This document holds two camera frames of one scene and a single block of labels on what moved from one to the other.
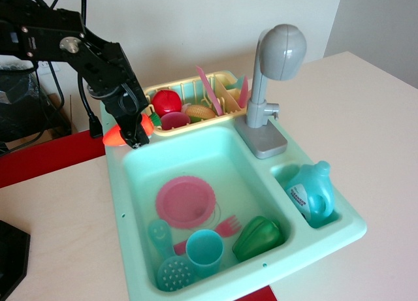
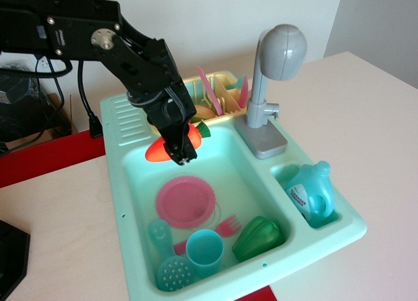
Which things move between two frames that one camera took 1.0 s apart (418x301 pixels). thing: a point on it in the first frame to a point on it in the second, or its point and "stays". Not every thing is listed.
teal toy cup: x=204 y=251 stays
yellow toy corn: x=198 y=113 stays
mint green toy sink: x=198 y=219 stays
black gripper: x=104 y=67 to x=152 y=81
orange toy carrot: x=113 y=137 to x=195 y=130
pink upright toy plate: x=243 y=92 stays
